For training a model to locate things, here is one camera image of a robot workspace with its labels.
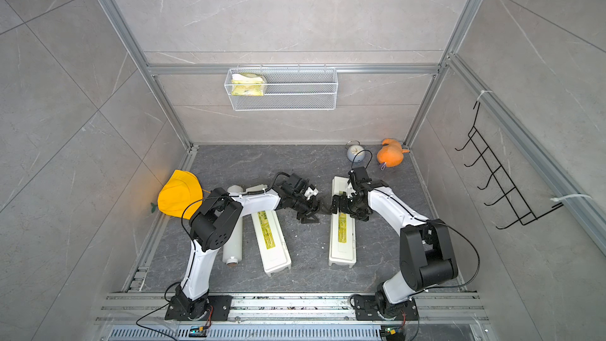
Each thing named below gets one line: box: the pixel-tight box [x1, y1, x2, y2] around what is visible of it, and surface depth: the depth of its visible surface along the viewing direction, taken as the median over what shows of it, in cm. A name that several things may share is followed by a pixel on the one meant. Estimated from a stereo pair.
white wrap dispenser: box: [250, 209, 292, 278], surface depth 81 cm
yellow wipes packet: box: [231, 72, 266, 98], surface depth 88 cm
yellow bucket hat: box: [157, 168, 204, 221], surface depth 103 cm
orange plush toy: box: [376, 138, 411, 169], surface depth 109 cm
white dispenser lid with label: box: [328, 176, 357, 269], surface depth 81 cm
